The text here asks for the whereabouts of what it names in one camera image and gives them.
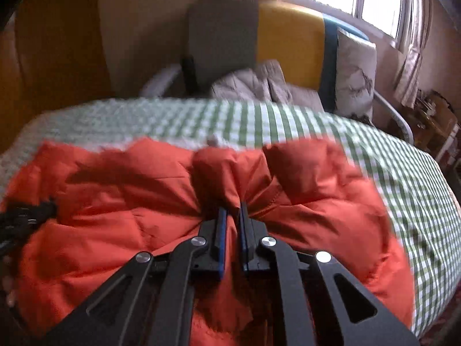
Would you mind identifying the grey yellow teal headboard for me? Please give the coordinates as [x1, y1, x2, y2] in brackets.
[188, 0, 367, 112]

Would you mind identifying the green checked duvet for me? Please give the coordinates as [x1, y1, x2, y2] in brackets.
[1, 98, 460, 336]

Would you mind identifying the black bottle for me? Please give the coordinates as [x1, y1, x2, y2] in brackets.
[180, 55, 200, 96]

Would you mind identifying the wooden wardrobe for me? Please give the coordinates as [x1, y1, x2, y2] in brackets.
[1, 0, 113, 150]

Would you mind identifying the person left hand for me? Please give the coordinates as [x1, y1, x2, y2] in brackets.
[1, 255, 17, 308]

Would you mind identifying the white deer print pillow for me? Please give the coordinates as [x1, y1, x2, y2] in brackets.
[335, 28, 377, 120]

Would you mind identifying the floral curtain right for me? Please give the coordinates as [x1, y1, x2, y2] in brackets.
[394, 0, 433, 109]

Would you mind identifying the orange puffer jacket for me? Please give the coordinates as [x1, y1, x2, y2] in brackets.
[0, 136, 415, 346]

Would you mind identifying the grey quilted blanket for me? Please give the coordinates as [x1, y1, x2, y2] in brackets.
[209, 59, 324, 112]

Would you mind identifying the cluttered wooden shelf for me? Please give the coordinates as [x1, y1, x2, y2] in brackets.
[399, 90, 460, 172]

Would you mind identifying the white bed rail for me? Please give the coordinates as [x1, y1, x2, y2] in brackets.
[139, 64, 181, 98]

